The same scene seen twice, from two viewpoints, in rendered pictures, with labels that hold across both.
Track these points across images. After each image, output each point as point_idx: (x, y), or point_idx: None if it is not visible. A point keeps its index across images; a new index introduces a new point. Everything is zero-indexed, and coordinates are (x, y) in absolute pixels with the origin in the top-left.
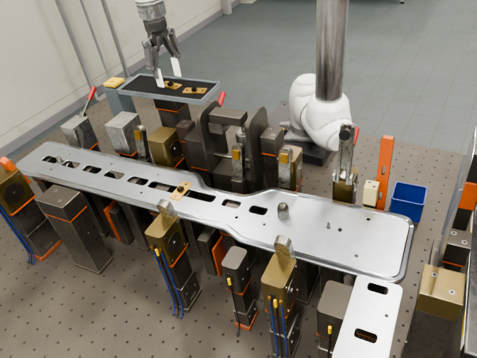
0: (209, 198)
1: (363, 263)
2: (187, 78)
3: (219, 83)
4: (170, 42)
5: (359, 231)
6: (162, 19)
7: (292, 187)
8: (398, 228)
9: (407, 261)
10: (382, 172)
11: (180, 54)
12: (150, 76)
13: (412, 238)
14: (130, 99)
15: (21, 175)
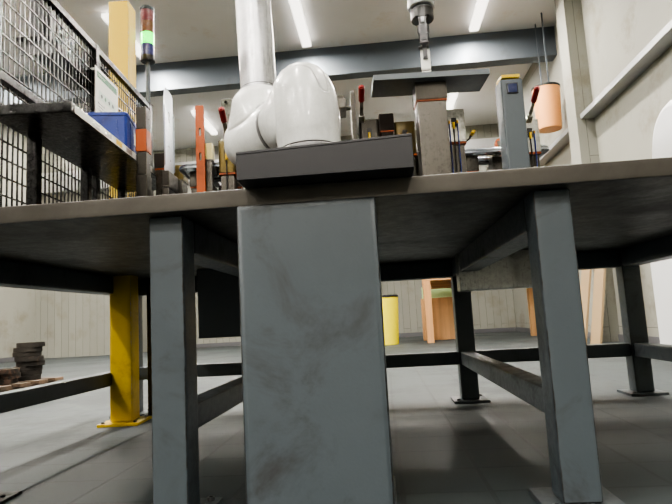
0: None
1: (214, 177)
2: (416, 72)
3: (373, 76)
4: (418, 33)
5: (216, 170)
6: (410, 12)
7: None
8: (190, 168)
9: (188, 176)
10: (200, 136)
11: (420, 44)
12: (470, 71)
13: (182, 171)
14: (501, 102)
15: (491, 155)
